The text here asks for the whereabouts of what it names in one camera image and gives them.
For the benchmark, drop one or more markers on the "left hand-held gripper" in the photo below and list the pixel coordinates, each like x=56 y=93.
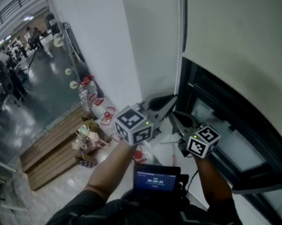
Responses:
x=131 y=123

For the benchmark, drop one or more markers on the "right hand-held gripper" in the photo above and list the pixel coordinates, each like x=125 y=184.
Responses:
x=202 y=142

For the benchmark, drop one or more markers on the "beige roller blind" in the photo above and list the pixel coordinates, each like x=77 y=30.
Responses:
x=239 y=32

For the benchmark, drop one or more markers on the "person's right forearm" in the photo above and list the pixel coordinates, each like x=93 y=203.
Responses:
x=213 y=182

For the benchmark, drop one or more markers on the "person's left forearm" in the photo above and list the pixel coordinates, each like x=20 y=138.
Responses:
x=113 y=170

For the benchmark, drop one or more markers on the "red-capped plastic bottle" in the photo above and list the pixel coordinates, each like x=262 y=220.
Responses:
x=139 y=156
x=107 y=116

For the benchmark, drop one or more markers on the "black chest-mounted screen device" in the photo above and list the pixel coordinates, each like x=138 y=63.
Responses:
x=156 y=180

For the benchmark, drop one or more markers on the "large clear plastic water bottle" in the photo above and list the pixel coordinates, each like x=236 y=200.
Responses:
x=87 y=95

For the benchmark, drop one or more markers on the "cardboard box of cups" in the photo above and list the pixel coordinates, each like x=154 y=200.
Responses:
x=89 y=139

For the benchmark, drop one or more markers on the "person's dark shirt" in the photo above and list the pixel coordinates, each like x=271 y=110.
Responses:
x=141 y=212

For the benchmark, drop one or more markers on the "metal rack with white wheels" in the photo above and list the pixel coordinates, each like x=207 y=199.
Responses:
x=69 y=48

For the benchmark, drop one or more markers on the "wooden plank platform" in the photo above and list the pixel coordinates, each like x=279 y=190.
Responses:
x=54 y=146

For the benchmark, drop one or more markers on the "white metal cabinet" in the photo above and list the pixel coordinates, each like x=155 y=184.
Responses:
x=2 y=184

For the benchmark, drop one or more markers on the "dark metal railing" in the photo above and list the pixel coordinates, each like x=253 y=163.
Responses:
x=14 y=2

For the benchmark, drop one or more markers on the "black window frame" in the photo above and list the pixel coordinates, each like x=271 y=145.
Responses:
x=248 y=135

